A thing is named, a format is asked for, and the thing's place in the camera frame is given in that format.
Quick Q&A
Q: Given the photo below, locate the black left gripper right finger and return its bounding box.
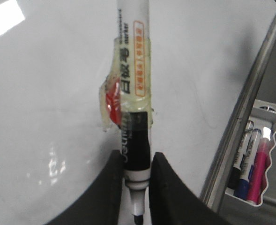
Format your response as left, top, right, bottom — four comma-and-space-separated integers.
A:
149, 152, 229, 225

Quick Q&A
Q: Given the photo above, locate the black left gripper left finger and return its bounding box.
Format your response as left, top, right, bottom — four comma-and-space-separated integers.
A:
47, 151, 123, 225

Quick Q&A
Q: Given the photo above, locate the white black whiteboard marker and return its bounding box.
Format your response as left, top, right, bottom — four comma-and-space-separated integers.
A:
117, 0, 152, 225

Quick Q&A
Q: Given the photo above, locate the black capped whiteboard marker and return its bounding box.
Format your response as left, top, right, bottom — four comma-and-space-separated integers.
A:
228, 120, 254, 189

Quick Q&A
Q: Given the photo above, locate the blue capped whiteboard marker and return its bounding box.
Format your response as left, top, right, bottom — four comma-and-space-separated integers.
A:
234, 128, 261, 200

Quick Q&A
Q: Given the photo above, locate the pink highlighter marker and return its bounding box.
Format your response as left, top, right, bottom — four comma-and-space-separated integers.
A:
246, 138, 270, 204

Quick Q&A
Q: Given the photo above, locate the white plastic marker holder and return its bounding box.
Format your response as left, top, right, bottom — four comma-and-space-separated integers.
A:
225, 100, 276, 207

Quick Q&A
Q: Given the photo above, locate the white whiteboard with metal frame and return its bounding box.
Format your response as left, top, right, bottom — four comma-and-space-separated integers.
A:
0, 0, 276, 225

